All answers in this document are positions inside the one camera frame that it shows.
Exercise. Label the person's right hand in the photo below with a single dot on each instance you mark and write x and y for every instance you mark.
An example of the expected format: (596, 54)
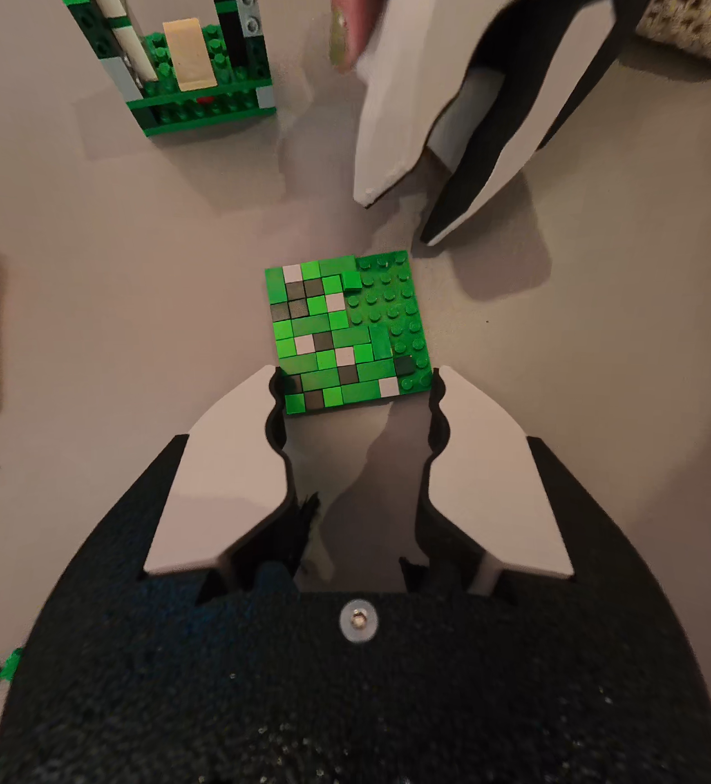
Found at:
(358, 24)

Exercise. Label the green lego base plate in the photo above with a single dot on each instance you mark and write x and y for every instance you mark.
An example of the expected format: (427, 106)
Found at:
(343, 337)

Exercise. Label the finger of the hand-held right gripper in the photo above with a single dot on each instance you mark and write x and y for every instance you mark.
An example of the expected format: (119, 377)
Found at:
(576, 61)
(410, 92)

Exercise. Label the person's right forearm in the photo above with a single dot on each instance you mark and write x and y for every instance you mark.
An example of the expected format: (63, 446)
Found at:
(699, 27)

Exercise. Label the green lego frame build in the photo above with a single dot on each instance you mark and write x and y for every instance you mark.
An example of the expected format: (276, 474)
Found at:
(196, 104)

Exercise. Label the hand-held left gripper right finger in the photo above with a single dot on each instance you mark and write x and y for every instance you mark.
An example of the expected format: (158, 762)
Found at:
(490, 490)

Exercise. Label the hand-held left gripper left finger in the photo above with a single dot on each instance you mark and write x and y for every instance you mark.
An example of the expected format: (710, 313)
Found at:
(220, 478)

